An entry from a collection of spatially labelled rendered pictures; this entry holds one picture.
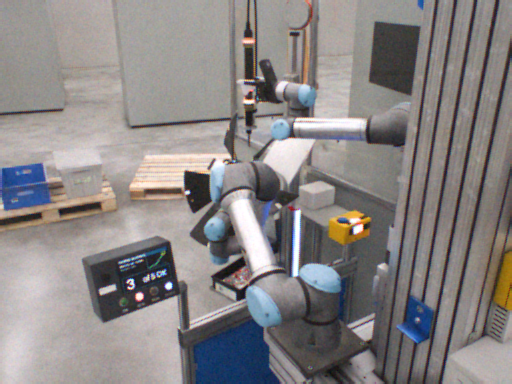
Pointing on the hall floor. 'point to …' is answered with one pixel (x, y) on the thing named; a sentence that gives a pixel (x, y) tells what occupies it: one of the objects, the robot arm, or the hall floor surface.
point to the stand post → (287, 233)
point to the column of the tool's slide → (296, 68)
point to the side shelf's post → (316, 245)
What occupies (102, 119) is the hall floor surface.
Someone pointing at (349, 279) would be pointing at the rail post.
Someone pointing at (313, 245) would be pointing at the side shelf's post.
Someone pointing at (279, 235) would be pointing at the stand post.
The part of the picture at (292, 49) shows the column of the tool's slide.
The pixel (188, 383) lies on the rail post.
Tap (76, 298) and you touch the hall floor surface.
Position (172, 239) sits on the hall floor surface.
